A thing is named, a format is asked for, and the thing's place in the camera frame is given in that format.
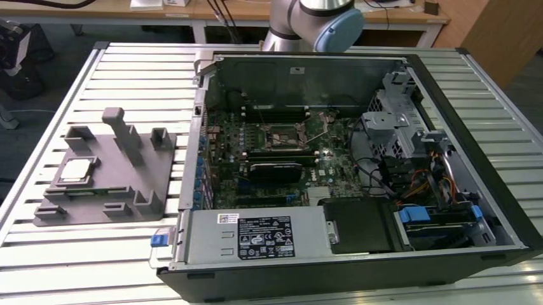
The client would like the silver CPU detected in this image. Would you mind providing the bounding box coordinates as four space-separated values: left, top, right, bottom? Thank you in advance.
58 158 97 185

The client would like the CPU socket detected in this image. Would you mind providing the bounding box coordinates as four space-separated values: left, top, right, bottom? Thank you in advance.
263 123 310 153

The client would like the black graphics card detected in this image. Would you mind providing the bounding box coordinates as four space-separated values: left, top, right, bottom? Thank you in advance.
249 161 305 186

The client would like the black expansion slot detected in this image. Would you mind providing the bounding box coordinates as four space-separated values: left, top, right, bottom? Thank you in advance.
235 195 286 206

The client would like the green motherboard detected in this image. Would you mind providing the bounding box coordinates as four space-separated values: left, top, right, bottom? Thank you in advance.
199 106 377 212

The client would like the silver chipset heatsink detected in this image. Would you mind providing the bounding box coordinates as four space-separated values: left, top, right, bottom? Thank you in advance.
308 186 333 205

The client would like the metal drive cage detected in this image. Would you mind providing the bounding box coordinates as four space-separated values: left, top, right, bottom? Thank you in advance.
361 71 452 159

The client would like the grey power supply unit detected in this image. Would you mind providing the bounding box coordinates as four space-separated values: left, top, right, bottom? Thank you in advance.
170 205 341 265

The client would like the black plastic fan shroud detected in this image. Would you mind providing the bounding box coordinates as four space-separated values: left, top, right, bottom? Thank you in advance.
318 196 405 255

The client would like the grey plastic case foot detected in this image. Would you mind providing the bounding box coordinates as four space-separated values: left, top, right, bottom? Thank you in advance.
193 50 214 87

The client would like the grey parts rack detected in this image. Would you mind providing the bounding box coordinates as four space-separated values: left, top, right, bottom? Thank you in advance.
33 107 179 228

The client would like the blue disk carrier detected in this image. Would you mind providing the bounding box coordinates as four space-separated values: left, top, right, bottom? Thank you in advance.
398 205 484 231

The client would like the black PC case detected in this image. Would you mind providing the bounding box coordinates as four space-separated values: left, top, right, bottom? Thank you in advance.
149 47 540 304

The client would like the white cardboard box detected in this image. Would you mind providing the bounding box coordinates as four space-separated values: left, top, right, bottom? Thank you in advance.
130 0 165 12

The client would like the wooden desk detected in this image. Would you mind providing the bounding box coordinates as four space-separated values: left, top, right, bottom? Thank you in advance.
0 0 452 48

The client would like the black mesh waste bin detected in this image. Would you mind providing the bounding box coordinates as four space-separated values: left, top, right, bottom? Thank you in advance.
21 22 58 63
0 58 47 101

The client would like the grey metal furniture foot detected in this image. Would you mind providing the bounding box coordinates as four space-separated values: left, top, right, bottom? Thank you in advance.
0 103 21 130

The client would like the wooden cabinet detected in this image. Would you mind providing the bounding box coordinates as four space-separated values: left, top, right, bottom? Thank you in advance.
433 0 543 92

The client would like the coloured wire bundle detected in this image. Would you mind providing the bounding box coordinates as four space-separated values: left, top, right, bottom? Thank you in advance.
394 152 462 206

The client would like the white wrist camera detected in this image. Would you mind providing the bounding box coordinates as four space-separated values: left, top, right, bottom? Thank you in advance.
0 18 33 77

